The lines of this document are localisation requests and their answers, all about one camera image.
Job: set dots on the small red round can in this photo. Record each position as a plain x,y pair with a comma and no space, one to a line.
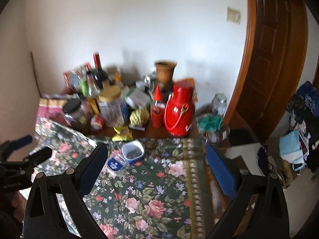
96,123

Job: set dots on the red thermos jug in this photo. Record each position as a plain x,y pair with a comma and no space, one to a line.
179,109

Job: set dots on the light blue bag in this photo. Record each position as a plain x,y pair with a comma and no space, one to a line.
294,150

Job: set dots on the green cap bottle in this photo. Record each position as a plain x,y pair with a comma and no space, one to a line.
84,86

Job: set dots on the brown clay vase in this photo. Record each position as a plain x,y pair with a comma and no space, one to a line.
165,71

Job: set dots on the teal green cloth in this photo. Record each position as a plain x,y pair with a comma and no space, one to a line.
209,123

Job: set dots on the brown wooden door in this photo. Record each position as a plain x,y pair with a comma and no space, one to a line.
274,56

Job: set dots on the gold lid plastic jar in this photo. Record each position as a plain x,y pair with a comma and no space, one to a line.
113,107

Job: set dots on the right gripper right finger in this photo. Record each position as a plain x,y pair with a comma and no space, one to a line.
224,170

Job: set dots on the black lid glass jar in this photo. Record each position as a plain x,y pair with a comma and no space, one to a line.
77,114

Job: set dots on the yellow green snack packet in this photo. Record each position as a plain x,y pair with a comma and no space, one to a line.
123,133

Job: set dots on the yellow label liquor bottle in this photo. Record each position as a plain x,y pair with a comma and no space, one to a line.
93,93

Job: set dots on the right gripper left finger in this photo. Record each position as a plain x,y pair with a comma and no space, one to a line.
89,169

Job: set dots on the blue lid small container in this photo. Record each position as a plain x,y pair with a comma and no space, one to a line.
116,164

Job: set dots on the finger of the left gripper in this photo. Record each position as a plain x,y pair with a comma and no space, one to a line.
38,157
15,145

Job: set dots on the clear glass jar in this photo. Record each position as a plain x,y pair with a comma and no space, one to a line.
218,104

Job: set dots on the blue white plastic cup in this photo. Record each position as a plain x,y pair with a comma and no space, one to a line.
133,151

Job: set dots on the clothes rack with clothes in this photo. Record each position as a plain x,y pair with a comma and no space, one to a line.
304,106

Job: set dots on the pink patterned bag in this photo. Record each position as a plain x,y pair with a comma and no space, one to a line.
51,109

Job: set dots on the custard apple fruit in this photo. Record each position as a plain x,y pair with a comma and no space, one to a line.
140,117

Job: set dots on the floral green tablecloth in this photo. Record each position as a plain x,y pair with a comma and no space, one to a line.
165,195

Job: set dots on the person left hand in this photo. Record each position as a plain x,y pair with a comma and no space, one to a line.
19,202

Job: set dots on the wall light switch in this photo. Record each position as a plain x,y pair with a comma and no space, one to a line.
233,15

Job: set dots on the red sauce bottle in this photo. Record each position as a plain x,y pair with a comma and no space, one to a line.
157,109

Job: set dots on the snack bag against wall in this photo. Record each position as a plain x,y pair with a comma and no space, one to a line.
73,79

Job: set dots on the dark wine bottle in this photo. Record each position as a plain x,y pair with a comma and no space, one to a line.
101,77

